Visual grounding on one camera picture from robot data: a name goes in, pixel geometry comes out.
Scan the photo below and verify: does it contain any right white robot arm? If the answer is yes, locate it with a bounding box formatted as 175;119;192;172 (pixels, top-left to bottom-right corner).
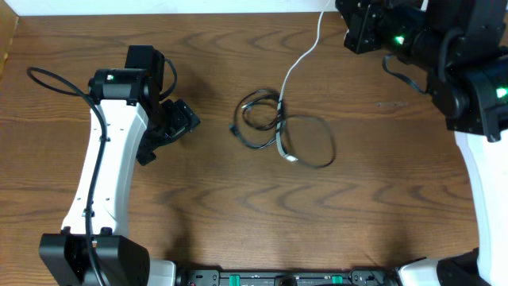
335;0;507;285

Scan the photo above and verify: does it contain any white usb cable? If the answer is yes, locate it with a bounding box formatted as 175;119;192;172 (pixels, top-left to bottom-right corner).
275;0;333;163

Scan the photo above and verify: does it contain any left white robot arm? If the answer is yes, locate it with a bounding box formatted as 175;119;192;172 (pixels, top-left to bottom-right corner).
39;45;200;285

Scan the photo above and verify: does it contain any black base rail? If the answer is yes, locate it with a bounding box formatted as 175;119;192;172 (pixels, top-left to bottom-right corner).
175;268;401;286

